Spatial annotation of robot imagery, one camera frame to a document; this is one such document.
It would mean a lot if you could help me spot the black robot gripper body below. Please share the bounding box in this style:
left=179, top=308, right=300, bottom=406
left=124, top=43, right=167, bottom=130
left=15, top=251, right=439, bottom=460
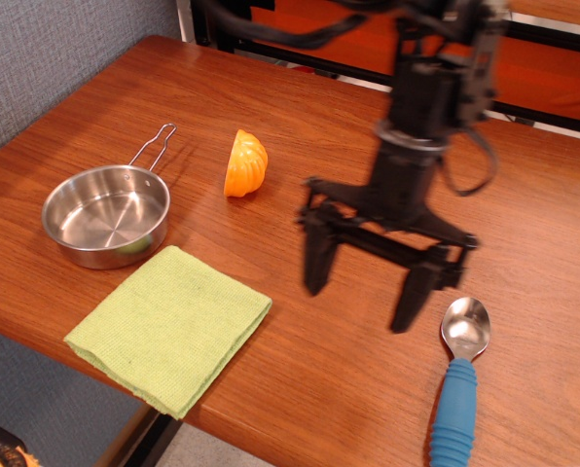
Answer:
left=299, top=124, right=478, bottom=290

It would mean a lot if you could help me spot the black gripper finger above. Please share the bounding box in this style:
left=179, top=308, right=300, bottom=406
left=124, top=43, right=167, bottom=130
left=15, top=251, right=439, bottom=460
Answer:
left=390, top=264, right=442, bottom=334
left=304, top=221, right=339, bottom=296

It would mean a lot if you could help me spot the blue handled metal spoon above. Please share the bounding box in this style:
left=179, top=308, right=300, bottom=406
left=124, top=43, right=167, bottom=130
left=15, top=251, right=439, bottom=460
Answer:
left=429, top=297, right=490, bottom=467

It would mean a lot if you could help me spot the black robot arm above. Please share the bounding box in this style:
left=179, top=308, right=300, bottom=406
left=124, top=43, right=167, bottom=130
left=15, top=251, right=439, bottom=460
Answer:
left=300, top=1, right=506, bottom=333

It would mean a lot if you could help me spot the orange plastic half fruit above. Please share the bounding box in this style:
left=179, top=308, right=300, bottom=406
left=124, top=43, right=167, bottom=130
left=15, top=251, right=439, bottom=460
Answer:
left=223, top=129, right=269, bottom=198

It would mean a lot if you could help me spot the green folded cloth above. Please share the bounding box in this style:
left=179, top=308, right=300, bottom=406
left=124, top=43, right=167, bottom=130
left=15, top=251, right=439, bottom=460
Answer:
left=64, top=246, right=272, bottom=419

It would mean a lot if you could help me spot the small stainless steel pan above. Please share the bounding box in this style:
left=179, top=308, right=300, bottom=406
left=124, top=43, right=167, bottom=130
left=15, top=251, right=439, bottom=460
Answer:
left=41, top=123, right=177, bottom=269

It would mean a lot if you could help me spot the orange black object bottom left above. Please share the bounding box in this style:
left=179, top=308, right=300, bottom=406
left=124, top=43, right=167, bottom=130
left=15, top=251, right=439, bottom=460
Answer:
left=0, top=427, right=41, bottom=467

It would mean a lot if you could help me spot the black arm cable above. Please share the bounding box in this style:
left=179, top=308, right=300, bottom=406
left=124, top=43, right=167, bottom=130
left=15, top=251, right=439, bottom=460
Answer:
left=197, top=0, right=369, bottom=50

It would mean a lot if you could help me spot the table leg frame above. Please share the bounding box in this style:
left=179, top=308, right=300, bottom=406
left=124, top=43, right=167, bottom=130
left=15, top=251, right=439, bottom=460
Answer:
left=94, top=406, right=182, bottom=466

